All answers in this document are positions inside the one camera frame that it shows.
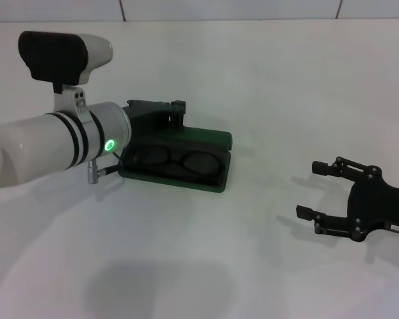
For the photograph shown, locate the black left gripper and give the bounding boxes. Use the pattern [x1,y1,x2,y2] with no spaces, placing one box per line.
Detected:
[121,98,187,142]

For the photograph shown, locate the green glasses case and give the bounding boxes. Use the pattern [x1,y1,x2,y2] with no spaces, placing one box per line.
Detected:
[118,124,233,194]

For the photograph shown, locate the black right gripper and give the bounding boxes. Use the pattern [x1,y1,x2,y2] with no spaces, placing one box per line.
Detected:
[295,156,399,243]

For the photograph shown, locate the left wrist connector with cable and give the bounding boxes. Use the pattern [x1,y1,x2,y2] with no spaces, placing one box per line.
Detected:
[87,151,124,184]

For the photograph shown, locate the black round glasses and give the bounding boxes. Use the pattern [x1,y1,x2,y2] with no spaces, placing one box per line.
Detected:
[128,146,222,185]

